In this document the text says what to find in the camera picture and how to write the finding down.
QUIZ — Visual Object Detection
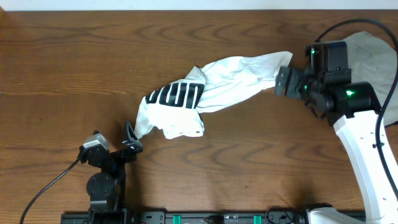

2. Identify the black left camera cable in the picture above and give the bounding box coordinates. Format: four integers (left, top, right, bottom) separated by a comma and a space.
19, 157, 82, 224

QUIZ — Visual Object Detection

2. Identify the grey garment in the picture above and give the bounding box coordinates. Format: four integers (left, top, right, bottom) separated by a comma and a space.
343, 30, 398, 127

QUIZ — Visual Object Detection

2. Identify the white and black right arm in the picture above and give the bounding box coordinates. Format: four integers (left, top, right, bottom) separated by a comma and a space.
274, 40, 397, 223

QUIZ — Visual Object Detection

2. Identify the white t-shirt with black print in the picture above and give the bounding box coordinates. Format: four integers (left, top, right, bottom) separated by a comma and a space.
134, 51, 293, 139

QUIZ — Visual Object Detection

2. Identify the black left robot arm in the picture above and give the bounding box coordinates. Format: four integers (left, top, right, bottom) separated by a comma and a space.
78, 121, 143, 223

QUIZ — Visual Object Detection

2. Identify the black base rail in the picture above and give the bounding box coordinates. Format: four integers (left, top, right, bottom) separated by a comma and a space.
60, 210, 368, 224

